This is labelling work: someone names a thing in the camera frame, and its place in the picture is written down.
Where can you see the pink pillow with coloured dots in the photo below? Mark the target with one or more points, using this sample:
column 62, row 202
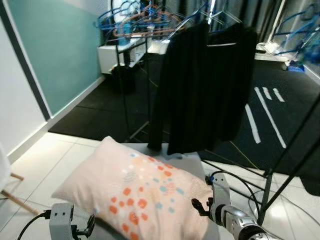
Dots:
column 135, row 185

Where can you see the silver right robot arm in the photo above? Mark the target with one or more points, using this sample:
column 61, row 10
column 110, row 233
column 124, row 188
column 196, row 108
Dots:
column 240, row 222

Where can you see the white chair with wooden legs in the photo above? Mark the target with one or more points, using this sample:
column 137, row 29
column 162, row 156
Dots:
column 4, row 170

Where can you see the black floor mat white lines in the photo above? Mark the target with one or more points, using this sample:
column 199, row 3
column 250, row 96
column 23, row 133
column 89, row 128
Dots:
column 100, row 115

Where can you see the long black hanging garment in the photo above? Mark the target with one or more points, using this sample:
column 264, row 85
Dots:
column 185, row 90

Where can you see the short black hanging garment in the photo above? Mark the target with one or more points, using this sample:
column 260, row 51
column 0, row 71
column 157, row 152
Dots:
column 230, row 85

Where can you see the black metal clothes rack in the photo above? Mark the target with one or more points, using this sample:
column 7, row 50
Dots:
column 148, row 90

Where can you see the black waste bin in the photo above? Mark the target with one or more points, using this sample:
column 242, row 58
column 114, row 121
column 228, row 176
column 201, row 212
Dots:
column 122, row 80

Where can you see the white low cabinet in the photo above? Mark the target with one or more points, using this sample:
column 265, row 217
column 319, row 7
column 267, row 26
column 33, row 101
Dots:
column 107, row 57

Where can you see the blue plastic clothes hanger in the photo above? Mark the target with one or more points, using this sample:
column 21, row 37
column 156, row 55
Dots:
column 125, row 27
column 312, row 50

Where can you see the pink clothes hanger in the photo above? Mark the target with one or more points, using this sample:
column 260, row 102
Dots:
column 132, row 19

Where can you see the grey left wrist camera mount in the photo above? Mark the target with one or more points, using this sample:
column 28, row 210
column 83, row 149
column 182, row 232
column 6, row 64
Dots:
column 61, row 217

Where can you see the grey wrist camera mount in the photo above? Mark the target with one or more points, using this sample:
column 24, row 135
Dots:
column 220, row 190
column 61, row 217

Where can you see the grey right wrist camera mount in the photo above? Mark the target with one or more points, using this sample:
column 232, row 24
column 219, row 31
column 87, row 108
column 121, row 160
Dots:
column 220, row 190

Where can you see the black metal slanted rack frame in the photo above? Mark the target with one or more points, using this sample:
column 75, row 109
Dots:
column 267, row 187

